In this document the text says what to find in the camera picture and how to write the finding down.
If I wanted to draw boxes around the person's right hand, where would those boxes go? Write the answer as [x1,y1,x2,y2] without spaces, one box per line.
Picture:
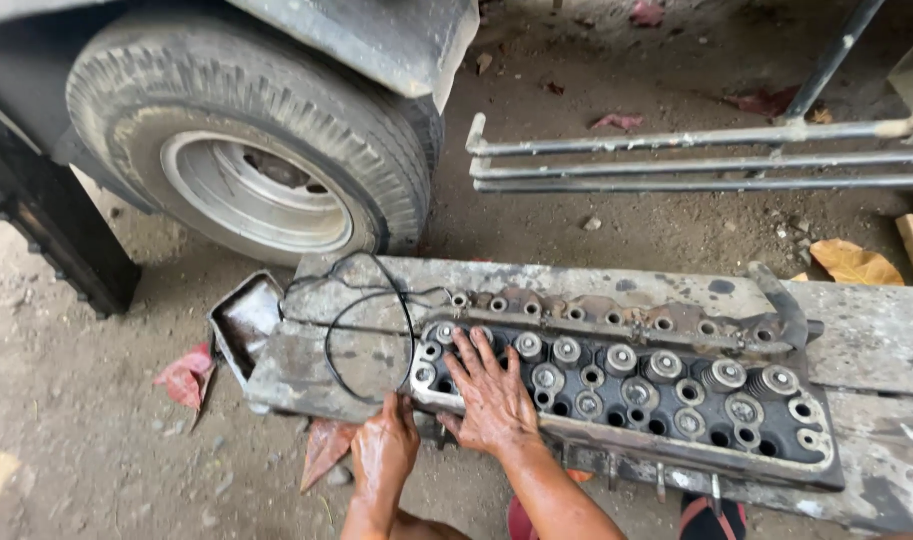
[436,326,543,459]

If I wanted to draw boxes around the person's left hand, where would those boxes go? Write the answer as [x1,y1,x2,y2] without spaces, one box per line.
[350,390,422,500]

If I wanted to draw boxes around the dark engine cylinder head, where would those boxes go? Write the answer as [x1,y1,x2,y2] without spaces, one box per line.
[410,261,847,505]

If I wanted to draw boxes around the red fallen leaf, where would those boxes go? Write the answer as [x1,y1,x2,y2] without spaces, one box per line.
[590,112,644,132]
[725,84,804,120]
[628,0,666,29]
[299,417,361,495]
[153,342,218,434]

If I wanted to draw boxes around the rectangular metal tray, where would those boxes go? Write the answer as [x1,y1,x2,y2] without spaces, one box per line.
[207,270,287,391]

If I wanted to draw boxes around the grey stained wooden plank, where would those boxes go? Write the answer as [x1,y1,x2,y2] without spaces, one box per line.
[245,321,913,537]
[280,253,913,400]

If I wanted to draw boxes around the truck wheel with grey rim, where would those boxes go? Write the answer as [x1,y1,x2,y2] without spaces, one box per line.
[65,9,447,268]

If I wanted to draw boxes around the grey truck mudguard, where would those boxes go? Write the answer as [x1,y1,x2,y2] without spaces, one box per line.
[225,0,481,115]

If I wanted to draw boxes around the black truck side step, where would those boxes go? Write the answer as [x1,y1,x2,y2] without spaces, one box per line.
[0,90,144,321]

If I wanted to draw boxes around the yellow dry leaf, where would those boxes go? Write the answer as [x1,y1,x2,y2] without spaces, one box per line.
[808,237,906,288]

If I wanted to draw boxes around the black rubber ring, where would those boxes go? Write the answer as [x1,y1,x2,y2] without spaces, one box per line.
[323,288,417,406]

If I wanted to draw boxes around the black sandal with red strap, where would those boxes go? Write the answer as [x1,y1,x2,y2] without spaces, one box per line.
[679,492,748,540]

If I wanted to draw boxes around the metal bar frame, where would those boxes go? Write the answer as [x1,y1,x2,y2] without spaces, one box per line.
[465,0,913,195]

